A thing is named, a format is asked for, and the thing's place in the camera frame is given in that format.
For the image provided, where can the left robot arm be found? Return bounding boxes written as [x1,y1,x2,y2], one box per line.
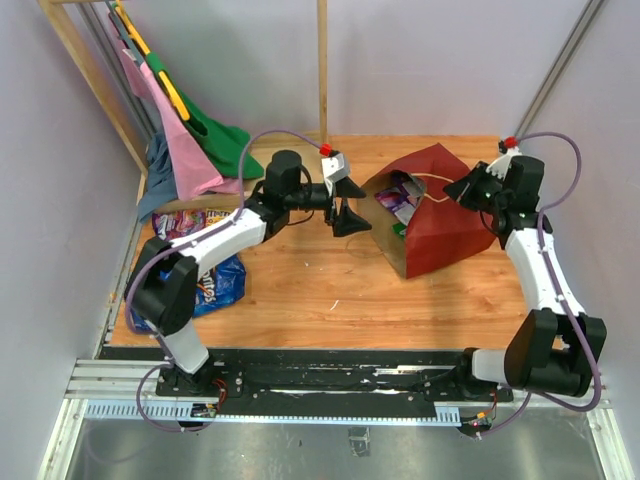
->
[126,148,371,396]

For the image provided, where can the red brown paper bag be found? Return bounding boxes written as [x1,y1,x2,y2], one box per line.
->
[357,144,494,279]

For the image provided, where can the green yellow candy bag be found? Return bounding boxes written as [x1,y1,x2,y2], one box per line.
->
[392,222,408,240]

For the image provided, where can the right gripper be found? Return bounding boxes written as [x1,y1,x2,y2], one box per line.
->
[443,161,509,213]

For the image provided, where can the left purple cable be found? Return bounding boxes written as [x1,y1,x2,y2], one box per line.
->
[124,129,334,434]

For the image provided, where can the grey slotted cable duct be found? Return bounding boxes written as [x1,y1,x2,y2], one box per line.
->
[84,399,462,427]

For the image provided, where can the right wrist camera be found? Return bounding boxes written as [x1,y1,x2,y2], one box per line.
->
[486,146,522,180]

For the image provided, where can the blue grey cloth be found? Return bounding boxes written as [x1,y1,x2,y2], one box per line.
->
[137,131,178,224]

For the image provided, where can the aluminium frame post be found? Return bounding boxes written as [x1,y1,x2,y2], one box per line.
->
[76,3,155,145]
[515,0,608,136]

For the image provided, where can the left aluminium frame post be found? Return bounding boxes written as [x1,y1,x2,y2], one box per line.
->
[76,3,155,145]

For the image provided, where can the right aluminium frame post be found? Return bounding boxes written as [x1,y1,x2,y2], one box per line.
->
[515,0,608,136]

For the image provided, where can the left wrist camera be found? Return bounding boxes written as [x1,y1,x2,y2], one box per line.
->
[321,153,350,194]

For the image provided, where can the purple berries candy bag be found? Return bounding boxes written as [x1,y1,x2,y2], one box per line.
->
[375,170,427,226]

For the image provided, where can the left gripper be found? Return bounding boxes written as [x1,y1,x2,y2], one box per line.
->
[286,177,373,237]

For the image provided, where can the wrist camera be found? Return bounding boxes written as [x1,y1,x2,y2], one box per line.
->
[321,153,350,194]
[486,146,522,180]

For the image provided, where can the front aluminium rail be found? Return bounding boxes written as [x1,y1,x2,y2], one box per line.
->
[64,357,166,401]

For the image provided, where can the green cloth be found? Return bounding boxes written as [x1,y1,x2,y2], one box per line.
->
[112,2,265,181]

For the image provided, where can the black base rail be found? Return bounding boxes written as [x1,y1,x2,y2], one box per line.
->
[154,347,514,416]

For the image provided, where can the wooden clothes rack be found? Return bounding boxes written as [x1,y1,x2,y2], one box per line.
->
[37,0,336,214]

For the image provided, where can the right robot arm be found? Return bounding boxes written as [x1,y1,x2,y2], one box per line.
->
[444,148,607,400]

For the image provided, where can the blue chips bag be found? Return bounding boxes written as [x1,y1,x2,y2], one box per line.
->
[123,255,246,335]

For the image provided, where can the yellow hanger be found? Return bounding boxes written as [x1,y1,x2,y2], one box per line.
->
[115,0,190,121]

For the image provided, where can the pink cloth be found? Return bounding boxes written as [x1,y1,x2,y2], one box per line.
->
[116,40,240,201]

